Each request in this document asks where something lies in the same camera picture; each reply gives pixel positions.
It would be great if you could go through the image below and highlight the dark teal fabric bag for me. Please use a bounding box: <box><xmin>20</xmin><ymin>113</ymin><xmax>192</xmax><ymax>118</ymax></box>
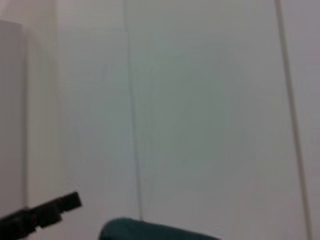
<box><xmin>99</xmin><ymin>217</ymin><xmax>221</xmax><ymax>240</ymax></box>

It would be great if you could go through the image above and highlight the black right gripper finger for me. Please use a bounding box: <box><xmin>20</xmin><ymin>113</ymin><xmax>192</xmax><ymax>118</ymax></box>
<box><xmin>0</xmin><ymin>191</ymin><xmax>83</xmax><ymax>240</ymax></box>

